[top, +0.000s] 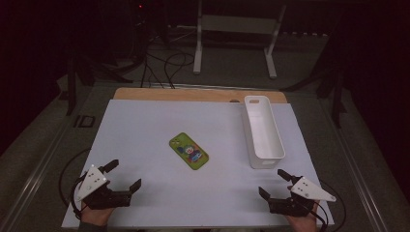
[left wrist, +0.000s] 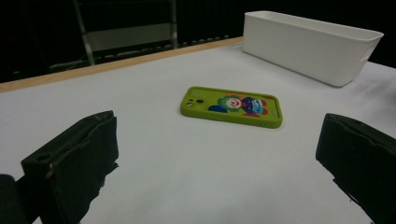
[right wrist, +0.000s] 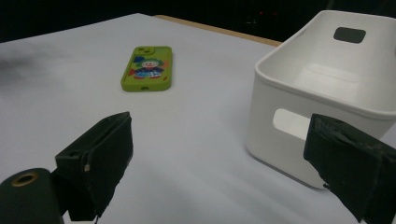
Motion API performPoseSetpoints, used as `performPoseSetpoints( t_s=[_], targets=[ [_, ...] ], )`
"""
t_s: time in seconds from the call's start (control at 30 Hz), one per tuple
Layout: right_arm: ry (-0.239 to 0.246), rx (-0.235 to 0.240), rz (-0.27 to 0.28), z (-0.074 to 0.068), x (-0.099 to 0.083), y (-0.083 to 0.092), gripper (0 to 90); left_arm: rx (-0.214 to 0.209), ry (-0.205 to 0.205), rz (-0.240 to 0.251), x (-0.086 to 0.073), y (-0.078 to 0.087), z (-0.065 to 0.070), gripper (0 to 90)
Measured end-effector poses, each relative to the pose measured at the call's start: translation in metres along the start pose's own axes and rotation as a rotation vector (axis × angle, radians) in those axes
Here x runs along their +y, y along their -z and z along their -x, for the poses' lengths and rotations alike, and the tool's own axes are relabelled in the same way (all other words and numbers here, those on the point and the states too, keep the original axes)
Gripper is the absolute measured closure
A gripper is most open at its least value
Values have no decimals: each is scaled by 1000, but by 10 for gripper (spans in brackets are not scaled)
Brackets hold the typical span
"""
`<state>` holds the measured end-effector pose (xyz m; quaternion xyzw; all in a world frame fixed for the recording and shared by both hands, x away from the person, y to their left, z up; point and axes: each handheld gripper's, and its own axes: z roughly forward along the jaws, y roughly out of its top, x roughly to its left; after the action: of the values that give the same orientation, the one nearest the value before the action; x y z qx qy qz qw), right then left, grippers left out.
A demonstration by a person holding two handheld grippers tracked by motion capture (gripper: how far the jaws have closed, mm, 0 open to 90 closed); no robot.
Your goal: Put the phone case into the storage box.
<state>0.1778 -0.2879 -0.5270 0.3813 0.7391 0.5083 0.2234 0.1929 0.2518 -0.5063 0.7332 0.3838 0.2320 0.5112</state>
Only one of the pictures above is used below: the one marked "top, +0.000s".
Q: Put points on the metal floor rail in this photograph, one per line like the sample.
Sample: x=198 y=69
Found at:
x=29 y=190
x=357 y=174

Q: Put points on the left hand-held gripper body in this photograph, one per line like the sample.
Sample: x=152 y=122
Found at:
x=93 y=183

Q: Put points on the person's left hand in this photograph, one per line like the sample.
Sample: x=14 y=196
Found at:
x=96 y=216

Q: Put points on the white metal stand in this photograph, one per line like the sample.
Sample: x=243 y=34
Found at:
x=237 y=24

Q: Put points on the black tripod stand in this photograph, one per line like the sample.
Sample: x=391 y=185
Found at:
x=71 y=87
x=336 y=103

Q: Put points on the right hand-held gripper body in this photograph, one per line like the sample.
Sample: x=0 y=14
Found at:
x=306 y=190

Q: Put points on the white table mat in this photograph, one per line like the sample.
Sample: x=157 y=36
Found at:
x=167 y=193

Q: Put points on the white plastic bin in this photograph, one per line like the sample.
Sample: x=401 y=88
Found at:
x=264 y=135

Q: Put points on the green cartoon phone case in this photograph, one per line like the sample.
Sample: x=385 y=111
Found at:
x=189 y=151

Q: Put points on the person's right hand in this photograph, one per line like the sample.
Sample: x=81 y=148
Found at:
x=303 y=223

